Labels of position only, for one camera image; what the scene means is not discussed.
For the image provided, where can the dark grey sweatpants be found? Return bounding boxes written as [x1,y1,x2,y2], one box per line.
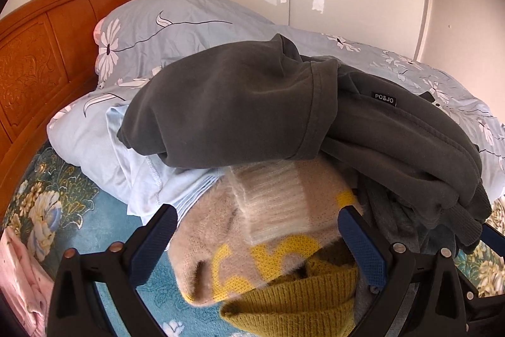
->
[117,35,491,253]

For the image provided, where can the pink folded garment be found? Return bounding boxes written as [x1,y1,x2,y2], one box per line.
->
[1,227,54,336]

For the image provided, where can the teal floral bed blanket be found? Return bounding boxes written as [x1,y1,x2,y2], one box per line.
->
[1,144,499,336]

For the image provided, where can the light blue folded garment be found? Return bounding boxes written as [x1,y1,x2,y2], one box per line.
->
[105,105,223,224]

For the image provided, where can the beige and yellow knit sweater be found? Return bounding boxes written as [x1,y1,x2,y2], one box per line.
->
[168,157,359,336]

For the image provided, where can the orange wooden headboard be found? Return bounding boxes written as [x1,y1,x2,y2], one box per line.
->
[1,0,131,209]

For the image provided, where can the grey floral duvet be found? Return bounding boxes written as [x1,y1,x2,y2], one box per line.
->
[47,0,504,203]

